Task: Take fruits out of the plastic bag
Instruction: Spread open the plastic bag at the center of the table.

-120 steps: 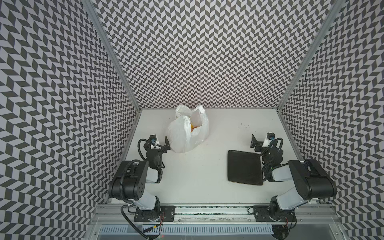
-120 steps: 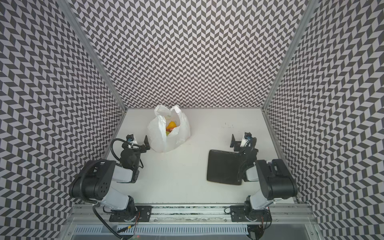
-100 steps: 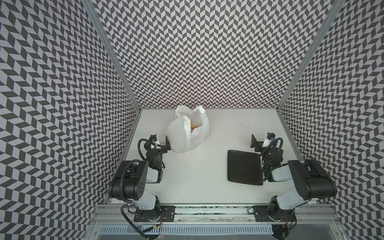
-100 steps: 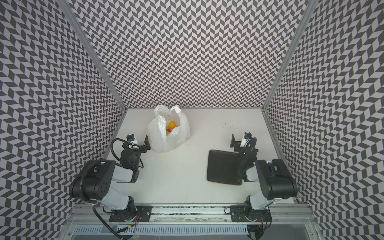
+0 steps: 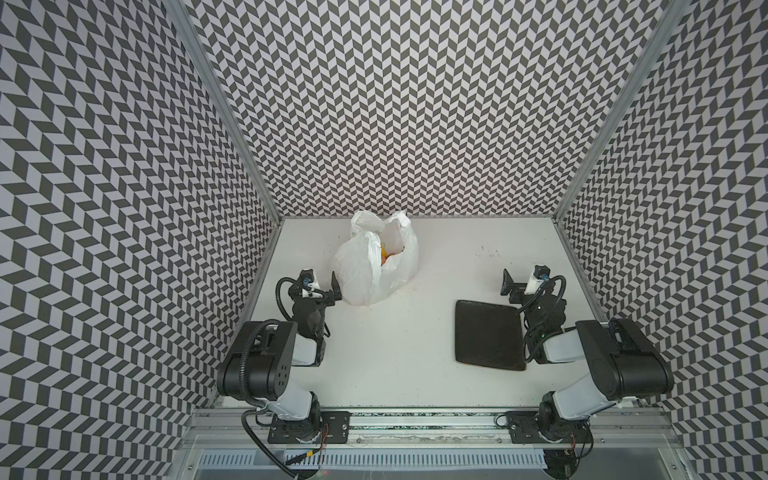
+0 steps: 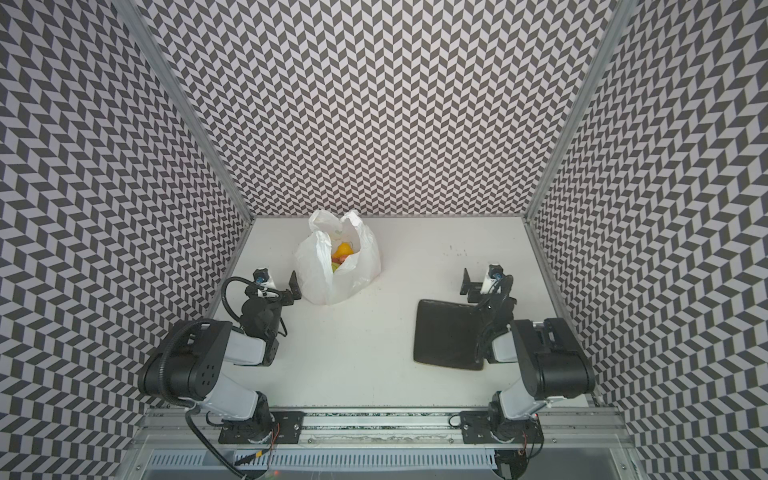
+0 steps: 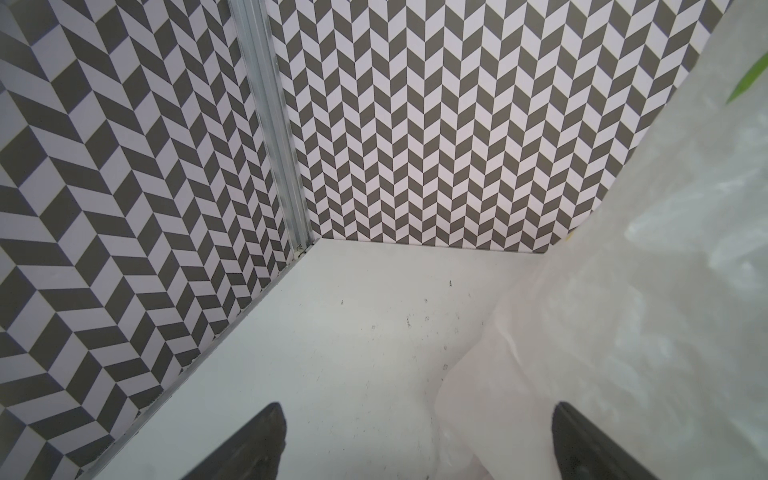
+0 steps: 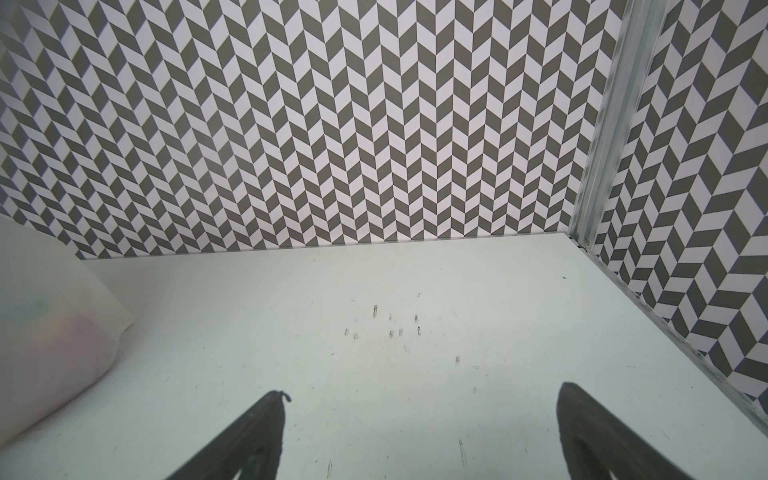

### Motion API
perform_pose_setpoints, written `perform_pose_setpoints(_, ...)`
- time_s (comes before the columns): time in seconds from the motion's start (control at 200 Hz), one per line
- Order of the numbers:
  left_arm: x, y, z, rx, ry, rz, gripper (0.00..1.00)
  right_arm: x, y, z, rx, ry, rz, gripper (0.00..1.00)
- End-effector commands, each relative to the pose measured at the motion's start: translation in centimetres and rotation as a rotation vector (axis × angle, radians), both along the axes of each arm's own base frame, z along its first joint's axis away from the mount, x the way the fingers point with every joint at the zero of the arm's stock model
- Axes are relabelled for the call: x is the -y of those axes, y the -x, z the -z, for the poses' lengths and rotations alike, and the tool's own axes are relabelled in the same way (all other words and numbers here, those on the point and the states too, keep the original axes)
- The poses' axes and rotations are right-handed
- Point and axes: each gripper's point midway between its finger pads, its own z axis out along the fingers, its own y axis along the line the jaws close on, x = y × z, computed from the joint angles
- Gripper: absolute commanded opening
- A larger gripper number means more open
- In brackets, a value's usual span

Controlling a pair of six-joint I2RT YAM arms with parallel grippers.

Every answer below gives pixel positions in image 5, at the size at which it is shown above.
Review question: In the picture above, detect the white plastic bag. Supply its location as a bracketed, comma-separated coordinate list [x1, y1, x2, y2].
[332, 210, 419, 306]

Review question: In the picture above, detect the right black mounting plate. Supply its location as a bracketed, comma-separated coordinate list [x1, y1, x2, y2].
[503, 410, 593, 445]

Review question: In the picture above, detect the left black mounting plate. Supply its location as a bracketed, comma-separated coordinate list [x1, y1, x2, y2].
[267, 411, 351, 445]

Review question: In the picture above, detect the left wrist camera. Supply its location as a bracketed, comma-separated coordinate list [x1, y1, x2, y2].
[298, 269, 322, 298]

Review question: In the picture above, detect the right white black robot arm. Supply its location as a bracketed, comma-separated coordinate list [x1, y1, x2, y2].
[500, 265, 674, 443]

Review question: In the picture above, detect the white vent grille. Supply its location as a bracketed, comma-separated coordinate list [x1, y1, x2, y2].
[198, 449, 546, 471]

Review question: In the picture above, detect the black square tray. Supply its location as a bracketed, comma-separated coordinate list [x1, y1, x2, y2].
[454, 300, 527, 371]

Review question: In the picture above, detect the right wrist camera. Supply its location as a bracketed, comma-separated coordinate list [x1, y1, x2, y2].
[524, 265, 551, 295]

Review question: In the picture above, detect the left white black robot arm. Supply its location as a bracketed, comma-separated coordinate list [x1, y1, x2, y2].
[216, 269, 350, 445]

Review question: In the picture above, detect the black mounting plate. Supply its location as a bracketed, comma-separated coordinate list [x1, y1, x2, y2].
[267, 411, 351, 445]
[503, 410, 593, 445]

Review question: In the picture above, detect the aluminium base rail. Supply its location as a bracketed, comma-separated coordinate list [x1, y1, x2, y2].
[179, 406, 685, 451]

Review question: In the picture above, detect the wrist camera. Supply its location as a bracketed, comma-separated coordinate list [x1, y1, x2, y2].
[524, 265, 551, 295]
[298, 269, 322, 298]

